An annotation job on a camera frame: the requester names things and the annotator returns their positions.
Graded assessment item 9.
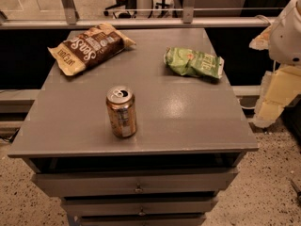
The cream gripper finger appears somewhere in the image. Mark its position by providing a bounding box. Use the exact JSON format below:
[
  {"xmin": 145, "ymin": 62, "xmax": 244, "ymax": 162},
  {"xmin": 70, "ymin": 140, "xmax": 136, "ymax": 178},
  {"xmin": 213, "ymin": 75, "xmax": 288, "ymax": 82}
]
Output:
[
  {"xmin": 249, "ymin": 26, "xmax": 272, "ymax": 51},
  {"xmin": 253, "ymin": 64, "xmax": 301, "ymax": 128}
]

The orange soda can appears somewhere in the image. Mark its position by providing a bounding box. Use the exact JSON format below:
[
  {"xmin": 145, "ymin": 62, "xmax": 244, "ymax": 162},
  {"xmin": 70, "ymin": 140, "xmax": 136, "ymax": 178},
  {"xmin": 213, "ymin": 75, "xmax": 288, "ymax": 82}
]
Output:
[{"xmin": 106, "ymin": 86, "xmax": 136, "ymax": 137}]

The green chip bag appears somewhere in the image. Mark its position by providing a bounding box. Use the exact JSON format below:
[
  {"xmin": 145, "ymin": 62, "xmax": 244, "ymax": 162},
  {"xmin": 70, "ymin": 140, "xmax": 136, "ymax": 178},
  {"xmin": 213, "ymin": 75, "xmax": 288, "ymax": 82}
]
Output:
[{"xmin": 164, "ymin": 47, "xmax": 224, "ymax": 79}]

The brown chip bag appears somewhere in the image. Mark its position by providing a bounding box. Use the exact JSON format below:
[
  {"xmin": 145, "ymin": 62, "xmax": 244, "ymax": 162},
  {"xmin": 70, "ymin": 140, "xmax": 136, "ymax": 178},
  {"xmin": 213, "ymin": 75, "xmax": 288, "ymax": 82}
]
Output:
[{"xmin": 48, "ymin": 23, "xmax": 135, "ymax": 76}]

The grey metal railing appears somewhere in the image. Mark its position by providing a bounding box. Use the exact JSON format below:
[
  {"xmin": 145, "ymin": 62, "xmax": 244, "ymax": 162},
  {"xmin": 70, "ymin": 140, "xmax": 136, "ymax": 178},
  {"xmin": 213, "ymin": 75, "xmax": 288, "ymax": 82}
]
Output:
[{"xmin": 0, "ymin": 0, "xmax": 275, "ymax": 29}]

